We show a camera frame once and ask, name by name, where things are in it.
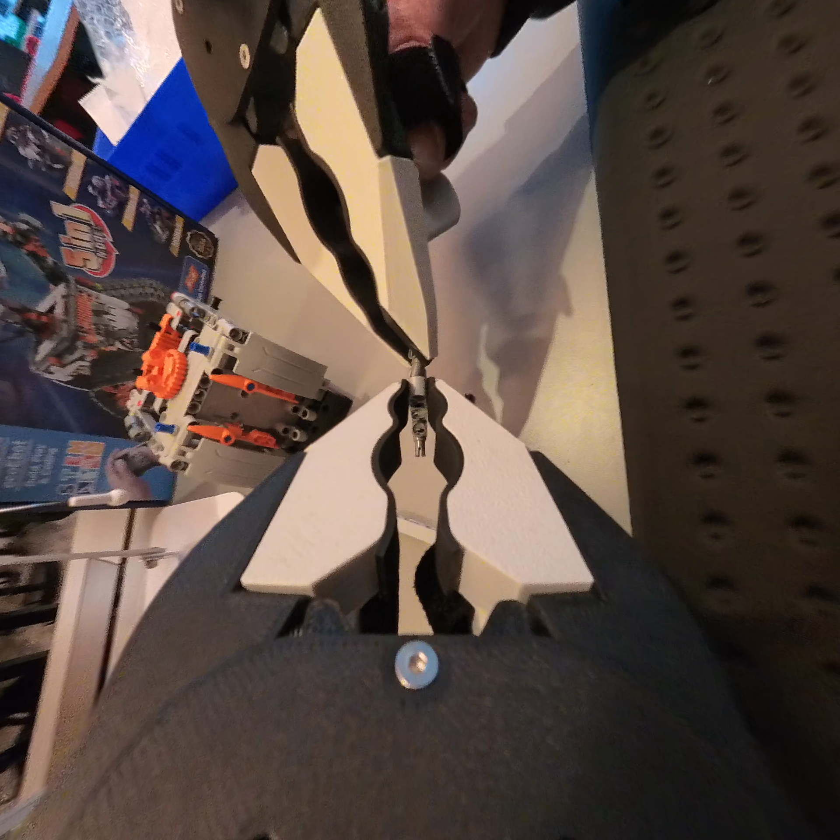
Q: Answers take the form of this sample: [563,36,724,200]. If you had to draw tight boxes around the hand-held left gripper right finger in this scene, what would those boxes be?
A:
[430,378,596,634]

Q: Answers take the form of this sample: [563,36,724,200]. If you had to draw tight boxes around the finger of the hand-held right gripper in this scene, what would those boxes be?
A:
[294,7,439,361]
[251,131,422,363]

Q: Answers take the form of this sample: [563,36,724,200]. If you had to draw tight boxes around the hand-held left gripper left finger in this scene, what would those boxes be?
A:
[240,379,404,634]

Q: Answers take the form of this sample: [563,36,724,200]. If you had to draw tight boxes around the grey orange toy model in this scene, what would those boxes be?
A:
[123,292,357,478]

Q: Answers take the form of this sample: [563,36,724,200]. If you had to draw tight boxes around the person's right hand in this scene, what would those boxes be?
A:
[386,0,508,183]

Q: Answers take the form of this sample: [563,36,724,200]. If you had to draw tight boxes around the blue plastic bin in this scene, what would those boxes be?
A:
[92,58,242,222]

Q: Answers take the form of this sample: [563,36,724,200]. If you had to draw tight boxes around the dark toy kit box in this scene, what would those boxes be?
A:
[0,92,221,442]

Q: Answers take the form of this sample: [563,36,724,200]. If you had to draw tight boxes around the black perforated mat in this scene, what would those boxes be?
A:
[589,0,840,840]

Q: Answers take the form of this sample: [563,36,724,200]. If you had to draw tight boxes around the blue picture box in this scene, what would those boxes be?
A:
[0,423,179,508]

